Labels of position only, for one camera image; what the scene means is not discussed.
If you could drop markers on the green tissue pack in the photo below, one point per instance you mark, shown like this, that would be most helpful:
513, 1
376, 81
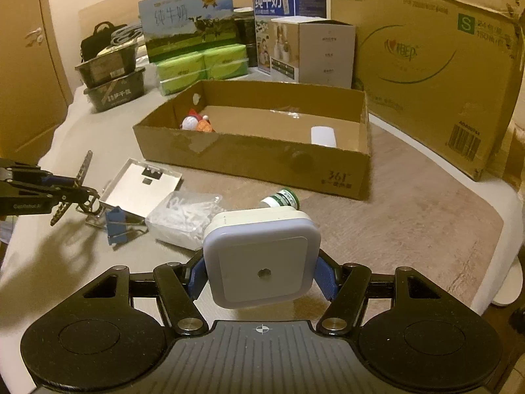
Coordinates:
180, 74
225, 60

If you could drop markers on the wooden door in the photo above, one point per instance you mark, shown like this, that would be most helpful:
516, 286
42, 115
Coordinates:
24, 82

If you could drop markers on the black instant food bowl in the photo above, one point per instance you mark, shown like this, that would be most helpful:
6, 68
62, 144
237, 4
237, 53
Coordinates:
106, 67
117, 92

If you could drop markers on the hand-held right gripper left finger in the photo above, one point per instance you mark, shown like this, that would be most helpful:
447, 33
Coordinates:
199, 275

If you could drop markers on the white flat square box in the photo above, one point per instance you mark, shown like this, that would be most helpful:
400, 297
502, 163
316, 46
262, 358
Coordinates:
141, 184

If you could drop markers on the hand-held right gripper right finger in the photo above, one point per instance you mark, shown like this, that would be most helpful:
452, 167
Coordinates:
326, 275

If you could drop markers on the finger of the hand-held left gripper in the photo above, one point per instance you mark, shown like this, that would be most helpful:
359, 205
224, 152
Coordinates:
86, 199
57, 181

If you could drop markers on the bag of white floss picks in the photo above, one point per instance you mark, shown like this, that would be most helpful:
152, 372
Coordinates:
184, 219

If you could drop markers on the large brown cardboard box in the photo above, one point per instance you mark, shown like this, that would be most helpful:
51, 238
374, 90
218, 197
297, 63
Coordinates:
426, 61

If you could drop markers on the white plug adapter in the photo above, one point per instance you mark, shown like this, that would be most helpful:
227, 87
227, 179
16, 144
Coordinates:
324, 136

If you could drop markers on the white square night light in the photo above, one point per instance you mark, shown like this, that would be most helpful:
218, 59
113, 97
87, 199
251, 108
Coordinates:
262, 262

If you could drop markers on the black bag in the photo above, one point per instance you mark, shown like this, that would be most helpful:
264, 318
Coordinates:
96, 41

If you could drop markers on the clear plastic wrapper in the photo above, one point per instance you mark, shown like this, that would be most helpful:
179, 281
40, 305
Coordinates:
287, 111

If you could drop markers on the cow meadow milk box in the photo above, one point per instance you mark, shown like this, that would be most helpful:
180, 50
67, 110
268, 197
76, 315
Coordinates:
184, 24

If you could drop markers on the small orange toy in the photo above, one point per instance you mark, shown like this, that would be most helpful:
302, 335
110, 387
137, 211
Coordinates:
204, 125

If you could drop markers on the blue milk carton box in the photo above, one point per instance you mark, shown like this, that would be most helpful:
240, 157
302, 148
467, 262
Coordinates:
283, 2

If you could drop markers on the small bottle with green label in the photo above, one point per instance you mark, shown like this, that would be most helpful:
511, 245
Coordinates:
283, 199

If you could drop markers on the white product box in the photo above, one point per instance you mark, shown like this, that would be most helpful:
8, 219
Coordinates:
324, 53

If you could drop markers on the shallow cardboard box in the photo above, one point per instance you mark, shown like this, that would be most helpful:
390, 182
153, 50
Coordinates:
262, 160

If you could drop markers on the blue cat toy figure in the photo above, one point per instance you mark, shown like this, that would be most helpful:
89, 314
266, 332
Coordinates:
189, 122

